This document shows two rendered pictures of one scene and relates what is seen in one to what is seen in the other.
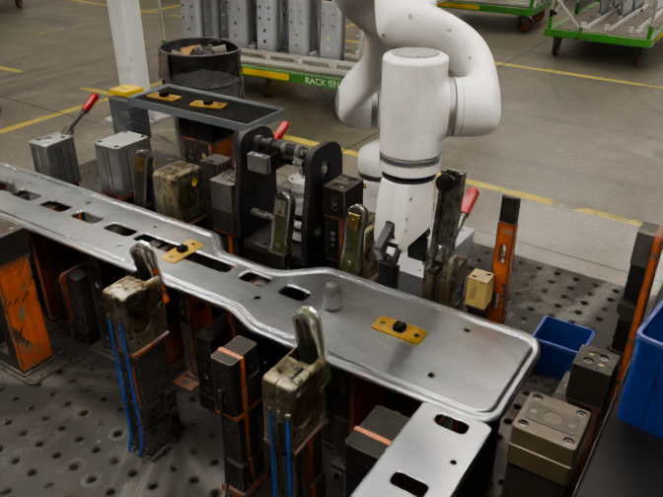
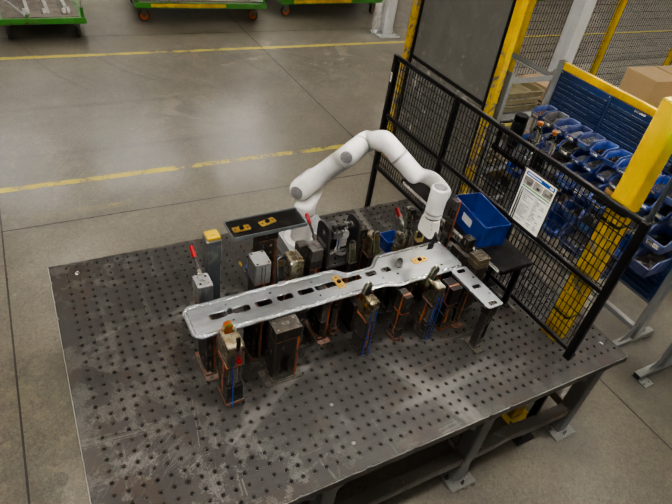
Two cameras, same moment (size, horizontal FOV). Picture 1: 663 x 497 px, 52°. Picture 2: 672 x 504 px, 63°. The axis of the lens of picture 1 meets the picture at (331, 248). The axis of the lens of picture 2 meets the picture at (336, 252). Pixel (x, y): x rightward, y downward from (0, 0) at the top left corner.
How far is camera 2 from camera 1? 236 cm
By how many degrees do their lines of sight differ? 56
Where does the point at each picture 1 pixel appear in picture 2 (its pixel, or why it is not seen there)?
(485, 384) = (450, 258)
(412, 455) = (468, 281)
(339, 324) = (409, 268)
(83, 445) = (350, 368)
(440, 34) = (429, 176)
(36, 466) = (353, 383)
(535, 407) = (476, 255)
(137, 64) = not seen: outside the picture
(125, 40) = not seen: outside the picture
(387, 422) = (450, 281)
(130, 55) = not seen: outside the picture
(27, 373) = (295, 373)
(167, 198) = (299, 269)
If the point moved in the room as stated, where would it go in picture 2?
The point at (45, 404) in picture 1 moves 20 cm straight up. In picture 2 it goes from (318, 373) to (323, 344)
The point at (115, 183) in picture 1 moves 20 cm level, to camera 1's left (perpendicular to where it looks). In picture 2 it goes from (266, 278) to (240, 303)
